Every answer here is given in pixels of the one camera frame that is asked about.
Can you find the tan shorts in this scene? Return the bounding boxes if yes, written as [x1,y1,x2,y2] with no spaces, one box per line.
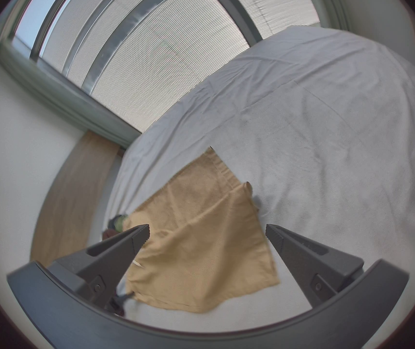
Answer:
[124,146,281,313]

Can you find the brown garment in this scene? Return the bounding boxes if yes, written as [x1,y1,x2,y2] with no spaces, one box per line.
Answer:
[101,227,136,317]

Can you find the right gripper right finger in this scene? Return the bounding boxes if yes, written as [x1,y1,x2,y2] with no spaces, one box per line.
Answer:
[266,224,364,308]

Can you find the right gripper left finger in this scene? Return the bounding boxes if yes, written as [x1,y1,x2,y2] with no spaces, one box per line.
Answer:
[49,224,150,310]

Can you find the window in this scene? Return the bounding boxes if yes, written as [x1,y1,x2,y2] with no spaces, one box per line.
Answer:
[11,0,322,134]

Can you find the bed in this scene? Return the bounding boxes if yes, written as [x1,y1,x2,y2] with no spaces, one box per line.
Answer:
[29,26,415,332]

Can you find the green garment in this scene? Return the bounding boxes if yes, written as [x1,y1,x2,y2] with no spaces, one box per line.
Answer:
[114,214,131,232]

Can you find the grey-green curtain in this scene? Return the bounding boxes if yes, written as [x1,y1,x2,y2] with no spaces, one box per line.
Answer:
[302,0,344,30]
[0,37,143,149]

